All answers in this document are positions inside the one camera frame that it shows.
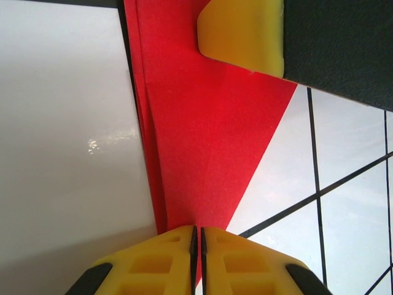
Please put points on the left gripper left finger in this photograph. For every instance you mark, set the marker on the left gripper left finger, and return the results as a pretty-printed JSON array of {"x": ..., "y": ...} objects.
[{"x": 153, "y": 264}]

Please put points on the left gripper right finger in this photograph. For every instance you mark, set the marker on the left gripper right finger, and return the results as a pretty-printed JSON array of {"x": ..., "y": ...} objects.
[{"x": 245, "y": 267}]

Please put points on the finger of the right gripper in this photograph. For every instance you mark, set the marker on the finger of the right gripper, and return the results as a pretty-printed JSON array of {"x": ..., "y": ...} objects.
[{"x": 307, "y": 40}]

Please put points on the red cloth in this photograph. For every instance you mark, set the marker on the red cloth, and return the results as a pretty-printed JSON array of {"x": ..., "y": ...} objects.
[{"x": 199, "y": 138}]

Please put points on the white grid table mat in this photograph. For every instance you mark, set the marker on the white grid table mat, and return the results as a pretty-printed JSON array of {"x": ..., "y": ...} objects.
[{"x": 61, "y": 123}]

